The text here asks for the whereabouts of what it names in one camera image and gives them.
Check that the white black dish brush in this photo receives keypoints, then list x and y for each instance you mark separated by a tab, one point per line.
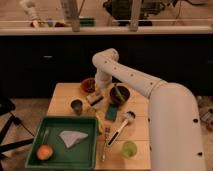
129	118

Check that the green translucent cup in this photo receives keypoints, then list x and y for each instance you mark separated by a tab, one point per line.
129	149

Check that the wooden blackboard eraser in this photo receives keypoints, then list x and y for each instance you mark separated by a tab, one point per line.
94	98

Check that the red yellow apple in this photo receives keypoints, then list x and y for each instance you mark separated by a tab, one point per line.
44	152

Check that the green plastic tray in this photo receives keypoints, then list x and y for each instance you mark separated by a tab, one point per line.
80	157

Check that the grey folded cloth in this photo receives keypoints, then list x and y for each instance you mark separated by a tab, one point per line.
71	138

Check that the dark metal cup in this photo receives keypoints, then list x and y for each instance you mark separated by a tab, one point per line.
77	106

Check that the silver fork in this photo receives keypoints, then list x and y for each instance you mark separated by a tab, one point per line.
106	134

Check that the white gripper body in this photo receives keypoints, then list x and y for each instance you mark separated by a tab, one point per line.
103	80

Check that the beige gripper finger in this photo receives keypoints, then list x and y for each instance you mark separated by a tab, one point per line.
98	91

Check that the red bowl with snacks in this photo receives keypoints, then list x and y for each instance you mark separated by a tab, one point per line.
88	85

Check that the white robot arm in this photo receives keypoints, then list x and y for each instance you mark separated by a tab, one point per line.
174	124

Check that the green sponge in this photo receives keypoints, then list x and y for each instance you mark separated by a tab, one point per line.
111	112

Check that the dark maroon bowl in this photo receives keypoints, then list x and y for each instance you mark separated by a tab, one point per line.
115	99

